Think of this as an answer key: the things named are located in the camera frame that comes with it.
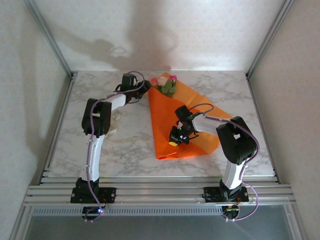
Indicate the orange wrapping paper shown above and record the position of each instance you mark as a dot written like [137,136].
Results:
[165,120]

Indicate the white pink-edged fake rose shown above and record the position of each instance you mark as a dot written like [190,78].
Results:
[162,80]

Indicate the magenta fake rose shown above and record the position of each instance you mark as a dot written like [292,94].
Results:
[173,77]

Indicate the cream printed ribbon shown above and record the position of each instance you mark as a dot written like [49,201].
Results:
[115,122]

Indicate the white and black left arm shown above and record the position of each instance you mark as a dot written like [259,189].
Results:
[96,120]

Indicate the black right control board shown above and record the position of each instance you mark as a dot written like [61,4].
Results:
[231,211]

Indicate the black control board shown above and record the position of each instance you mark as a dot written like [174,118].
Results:
[231,211]
[91,212]

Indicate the black left control board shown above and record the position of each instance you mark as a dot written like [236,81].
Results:
[91,212]

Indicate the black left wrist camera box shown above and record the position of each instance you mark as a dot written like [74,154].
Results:
[128,81]

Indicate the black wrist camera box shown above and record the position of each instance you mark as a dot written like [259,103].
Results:
[183,112]
[128,81]

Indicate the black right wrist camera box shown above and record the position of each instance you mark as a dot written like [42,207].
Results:
[183,112]

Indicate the aluminium base rail beams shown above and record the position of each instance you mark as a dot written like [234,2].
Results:
[160,191]

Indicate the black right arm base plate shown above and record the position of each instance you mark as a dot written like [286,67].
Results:
[212,195]

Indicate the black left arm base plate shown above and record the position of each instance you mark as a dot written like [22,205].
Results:
[110,193]

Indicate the aluminium right side rail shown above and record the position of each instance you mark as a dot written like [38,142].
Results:
[263,125]

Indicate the aluminium rail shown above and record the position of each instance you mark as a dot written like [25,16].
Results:
[57,125]
[263,125]

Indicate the aluminium left side rail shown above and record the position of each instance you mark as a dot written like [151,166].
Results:
[57,125]

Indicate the aluminium left frame post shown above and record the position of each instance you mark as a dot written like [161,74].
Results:
[50,40]

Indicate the aluminium frame post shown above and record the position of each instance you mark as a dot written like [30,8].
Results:
[50,40]
[270,37]

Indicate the aluminium right frame post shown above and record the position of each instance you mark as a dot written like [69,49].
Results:
[270,37]

